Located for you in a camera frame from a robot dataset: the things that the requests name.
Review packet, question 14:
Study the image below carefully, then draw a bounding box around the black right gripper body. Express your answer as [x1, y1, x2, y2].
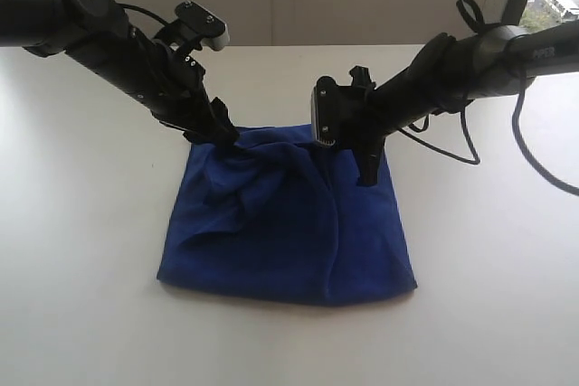
[337, 67, 384, 155]

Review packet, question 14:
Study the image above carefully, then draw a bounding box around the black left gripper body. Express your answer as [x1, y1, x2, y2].
[128, 28, 229, 135]

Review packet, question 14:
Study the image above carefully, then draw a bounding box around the blue microfiber towel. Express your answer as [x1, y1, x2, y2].
[157, 125, 417, 306]

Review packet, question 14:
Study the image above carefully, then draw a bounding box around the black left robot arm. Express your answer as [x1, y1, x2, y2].
[1, 0, 239, 146]

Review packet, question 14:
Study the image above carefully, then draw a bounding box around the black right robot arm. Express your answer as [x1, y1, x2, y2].
[346, 23, 578, 186]

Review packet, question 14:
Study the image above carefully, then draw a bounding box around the white bus outside window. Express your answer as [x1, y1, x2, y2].
[546, 0, 579, 23]

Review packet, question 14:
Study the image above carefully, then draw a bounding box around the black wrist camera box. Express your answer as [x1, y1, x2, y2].
[175, 1, 230, 52]
[310, 76, 344, 147]

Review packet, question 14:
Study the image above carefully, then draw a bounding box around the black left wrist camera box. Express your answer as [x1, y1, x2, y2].
[175, 1, 230, 52]

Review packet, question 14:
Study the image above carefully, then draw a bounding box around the thin black left cable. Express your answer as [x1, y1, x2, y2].
[118, 2, 176, 26]

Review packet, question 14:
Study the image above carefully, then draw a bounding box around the black braided cable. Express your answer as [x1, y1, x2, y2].
[397, 0, 579, 193]

